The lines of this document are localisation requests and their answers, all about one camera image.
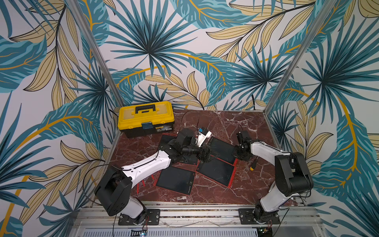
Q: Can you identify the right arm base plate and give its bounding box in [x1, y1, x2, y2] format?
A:
[238, 207, 280, 225]

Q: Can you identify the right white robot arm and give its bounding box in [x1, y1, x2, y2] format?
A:
[234, 130, 313, 216]

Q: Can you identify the back right writing tablet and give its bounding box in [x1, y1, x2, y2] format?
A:
[208, 137, 236, 165]

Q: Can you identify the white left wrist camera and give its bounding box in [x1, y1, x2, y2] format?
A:
[196, 128, 212, 147]

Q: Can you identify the writing tablet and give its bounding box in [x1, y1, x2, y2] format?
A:
[158, 134, 177, 149]
[196, 158, 235, 187]
[208, 137, 236, 165]
[156, 166, 195, 195]
[178, 154, 198, 166]

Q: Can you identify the back left writing tablet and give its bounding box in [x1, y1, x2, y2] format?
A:
[178, 154, 198, 166]

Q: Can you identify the yellow black screwdriver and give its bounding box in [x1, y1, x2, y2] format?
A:
[250, 157, 258, 171]

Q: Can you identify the middle right writing tablet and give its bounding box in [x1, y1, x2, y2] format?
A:
[196, 158, 235, 187]

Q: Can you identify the front left writing tablet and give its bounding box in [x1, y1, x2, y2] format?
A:
[156, 166, 195, 195]

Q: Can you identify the aluminium front rail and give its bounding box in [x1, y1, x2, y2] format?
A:
[69, 201, 327, 237]

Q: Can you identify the yellow black toolbox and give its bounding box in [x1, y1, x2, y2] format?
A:
[117, 101, 175, 138]

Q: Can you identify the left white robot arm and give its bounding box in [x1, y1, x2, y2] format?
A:
[94, 128, 212, 219]

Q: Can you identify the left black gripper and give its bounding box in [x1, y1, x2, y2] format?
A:
[182, 141, 220, 162]

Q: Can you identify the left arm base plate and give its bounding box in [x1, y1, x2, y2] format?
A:
[118, 209, 160, 226]

